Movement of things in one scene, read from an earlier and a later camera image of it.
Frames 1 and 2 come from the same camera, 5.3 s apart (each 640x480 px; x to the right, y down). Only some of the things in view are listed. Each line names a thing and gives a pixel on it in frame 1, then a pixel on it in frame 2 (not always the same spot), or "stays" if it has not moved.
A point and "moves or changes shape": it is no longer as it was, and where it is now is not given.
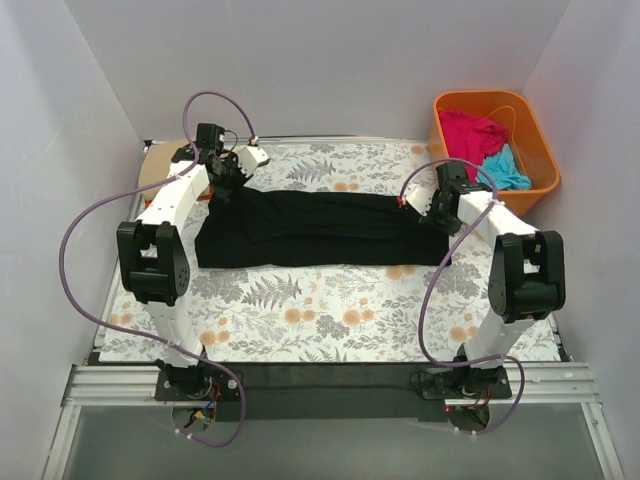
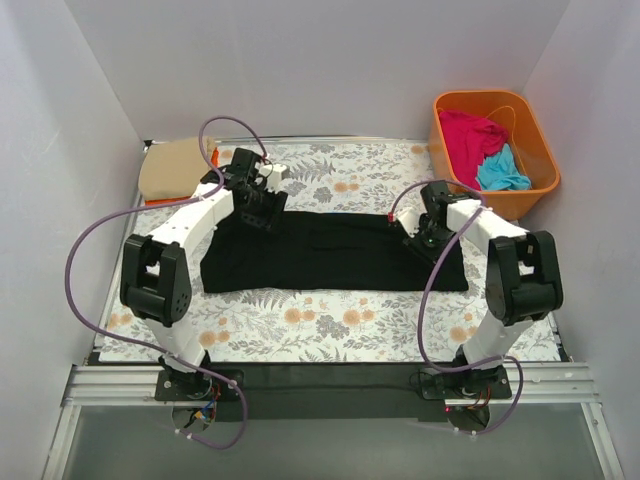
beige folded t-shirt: (156, 165) stays
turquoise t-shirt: (503, 170) stays
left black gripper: (223, 179) -> (265, 211)
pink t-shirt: (471, 138) stays
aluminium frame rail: (566, 383) stays
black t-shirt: (255, 228) moves or changes shape
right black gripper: (435, 212) -> (430, 248)
